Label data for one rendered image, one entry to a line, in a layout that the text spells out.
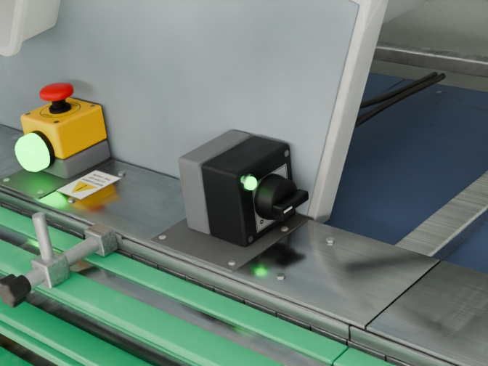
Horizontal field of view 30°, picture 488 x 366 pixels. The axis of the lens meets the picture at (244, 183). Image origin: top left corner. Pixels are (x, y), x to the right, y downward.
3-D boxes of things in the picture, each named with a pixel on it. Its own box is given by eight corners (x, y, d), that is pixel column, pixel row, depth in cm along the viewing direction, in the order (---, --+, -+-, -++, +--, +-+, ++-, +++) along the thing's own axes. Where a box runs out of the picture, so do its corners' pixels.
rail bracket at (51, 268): (101, 240, 96) (-5, 301, 87) (88, 177, 93) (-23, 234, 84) (126, 250, 93) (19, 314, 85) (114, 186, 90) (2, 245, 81)
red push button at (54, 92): (37, 115, 107) (30, 88, 106) (63, 104, 110) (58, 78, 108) (58, 122, 104) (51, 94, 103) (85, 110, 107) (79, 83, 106)
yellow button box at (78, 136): (78, 145, 115) (30, 168, 110) (67, 90, 111) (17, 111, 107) (115, 157, 110) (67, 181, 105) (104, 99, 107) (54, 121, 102)
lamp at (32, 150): (35, 161, 109) (14, 171, 107) (27, 126, 107) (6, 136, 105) (58, 169, 106) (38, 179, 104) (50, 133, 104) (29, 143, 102)
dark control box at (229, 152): (241, 194, 97) (186, 229, 92) (232, 126, 94) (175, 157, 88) (301, 213, 92) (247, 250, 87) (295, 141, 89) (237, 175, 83)
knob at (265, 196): (285, 207, 90) (312, 215, 88) (255, 226, 87) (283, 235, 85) (281, 165, 88) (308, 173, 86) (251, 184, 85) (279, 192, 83)
